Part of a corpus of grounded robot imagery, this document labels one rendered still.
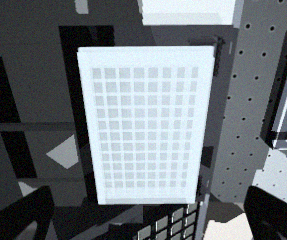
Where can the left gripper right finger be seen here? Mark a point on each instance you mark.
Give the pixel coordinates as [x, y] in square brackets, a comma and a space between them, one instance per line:
[266, 214]

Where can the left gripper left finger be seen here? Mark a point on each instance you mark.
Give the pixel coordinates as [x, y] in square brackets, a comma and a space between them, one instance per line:
[31, 214]

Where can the dark grey plate washer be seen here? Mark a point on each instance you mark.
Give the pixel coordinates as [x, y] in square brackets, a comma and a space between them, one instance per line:
[38, 141]

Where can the white multi-well plate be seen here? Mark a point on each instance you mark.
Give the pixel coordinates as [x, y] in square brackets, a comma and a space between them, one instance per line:
[141, 123]

